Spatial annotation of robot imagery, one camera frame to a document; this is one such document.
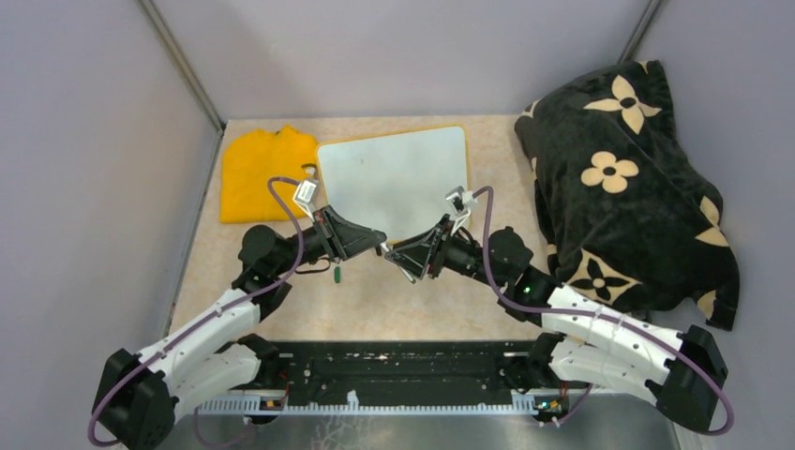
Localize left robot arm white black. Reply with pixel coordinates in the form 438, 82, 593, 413
87, 206, 387, 449

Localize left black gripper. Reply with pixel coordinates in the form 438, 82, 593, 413
274, 204, 387, 276

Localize metal corner post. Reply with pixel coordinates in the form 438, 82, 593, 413
617, 0, 667, 64
135, 0, 226, 133

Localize left metal corner post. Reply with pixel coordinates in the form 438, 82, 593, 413
135, 0, 226, 133

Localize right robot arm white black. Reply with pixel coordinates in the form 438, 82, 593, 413
384, 217, 735, 436

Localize right metal corner post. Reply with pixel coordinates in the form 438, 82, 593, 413
617, 0, 667, 64

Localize white marker pen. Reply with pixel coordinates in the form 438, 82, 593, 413
379, 242, 416, 284

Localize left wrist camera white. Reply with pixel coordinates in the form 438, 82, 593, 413
292, 178, 320, 218

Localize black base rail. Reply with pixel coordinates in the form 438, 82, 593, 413
198, 339, 592, 412

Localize white slotted cable duct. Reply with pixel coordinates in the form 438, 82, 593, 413
198, 391, 540, 417

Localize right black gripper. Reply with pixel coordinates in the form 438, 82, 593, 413
385, 214, 506, 290

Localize yellow folded sweatshirt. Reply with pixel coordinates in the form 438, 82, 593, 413
219, 125, 318, 224

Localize whiteboard with yellow frame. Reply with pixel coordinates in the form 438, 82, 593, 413
316, 125, 469, 243

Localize black floral blanket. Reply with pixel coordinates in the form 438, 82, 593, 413
514, 60, 740, 331

